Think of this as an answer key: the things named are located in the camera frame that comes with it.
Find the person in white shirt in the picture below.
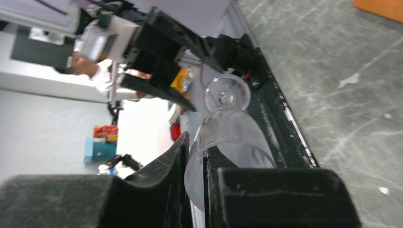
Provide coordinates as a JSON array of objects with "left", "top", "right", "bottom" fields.
[{"left": 55, "top": 50, "right": 152, "bottom": 103}]

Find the clear wine glass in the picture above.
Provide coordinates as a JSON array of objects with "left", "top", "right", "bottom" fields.
[{"left": 184, "top": 74, "right": 276, "bottom": 211}]

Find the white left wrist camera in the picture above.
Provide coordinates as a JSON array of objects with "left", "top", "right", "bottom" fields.
[{"left": 75, "top": 15, "right": 141, "bottom": 64}]

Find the gold wire wine glass rack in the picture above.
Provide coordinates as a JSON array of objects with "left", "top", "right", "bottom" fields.
[{"left": 352, "top": 0, "right": 403, "bottom": 23}]

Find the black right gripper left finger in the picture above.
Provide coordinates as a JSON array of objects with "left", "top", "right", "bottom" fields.
[{"left": 0, "top": 133, "right": 192, "bottom": 228}]

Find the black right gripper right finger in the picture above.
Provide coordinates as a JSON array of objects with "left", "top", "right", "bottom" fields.
[{"left": 203, "top": 147, "right": 362, "bottom": 228}]

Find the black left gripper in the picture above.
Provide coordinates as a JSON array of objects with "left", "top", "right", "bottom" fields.
[{"left": 120, "top": 6, "right": 224, "bottom": 112}]

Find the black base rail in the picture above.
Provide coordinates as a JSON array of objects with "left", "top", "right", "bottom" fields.
[{"left": 217, "top": 33, "right": 319, "bottom": 169}]

